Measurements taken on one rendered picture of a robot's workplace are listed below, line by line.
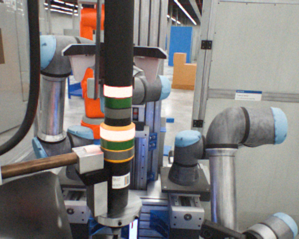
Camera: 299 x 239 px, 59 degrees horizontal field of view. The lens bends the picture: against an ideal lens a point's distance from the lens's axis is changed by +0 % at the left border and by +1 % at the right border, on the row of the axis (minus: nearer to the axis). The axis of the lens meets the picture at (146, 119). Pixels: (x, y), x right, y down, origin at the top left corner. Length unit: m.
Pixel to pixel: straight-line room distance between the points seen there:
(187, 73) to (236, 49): 7.53
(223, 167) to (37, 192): 0.52
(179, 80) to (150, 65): 9.30
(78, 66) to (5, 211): 0.25
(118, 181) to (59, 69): 0.70
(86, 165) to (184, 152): 0.91
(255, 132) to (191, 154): 0.44
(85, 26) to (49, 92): 3.44
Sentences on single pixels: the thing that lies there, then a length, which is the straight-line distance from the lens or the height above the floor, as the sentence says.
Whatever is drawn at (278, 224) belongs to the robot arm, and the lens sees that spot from 0.85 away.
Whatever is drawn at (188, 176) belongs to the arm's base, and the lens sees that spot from 1.25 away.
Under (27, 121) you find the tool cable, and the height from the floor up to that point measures 1.59.
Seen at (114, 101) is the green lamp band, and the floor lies 1.60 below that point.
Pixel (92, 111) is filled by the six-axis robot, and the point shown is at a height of 0.50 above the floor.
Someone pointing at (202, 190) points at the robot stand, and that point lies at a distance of 1.25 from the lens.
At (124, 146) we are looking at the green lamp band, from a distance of 0.32.
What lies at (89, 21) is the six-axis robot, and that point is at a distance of 4.41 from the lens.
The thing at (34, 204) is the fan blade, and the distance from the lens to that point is 0.48.
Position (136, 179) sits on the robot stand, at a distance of 1.42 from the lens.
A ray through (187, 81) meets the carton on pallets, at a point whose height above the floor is 0.28.
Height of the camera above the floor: 1.67
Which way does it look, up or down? 17 degrees down
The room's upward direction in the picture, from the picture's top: 3 degrees clockwise
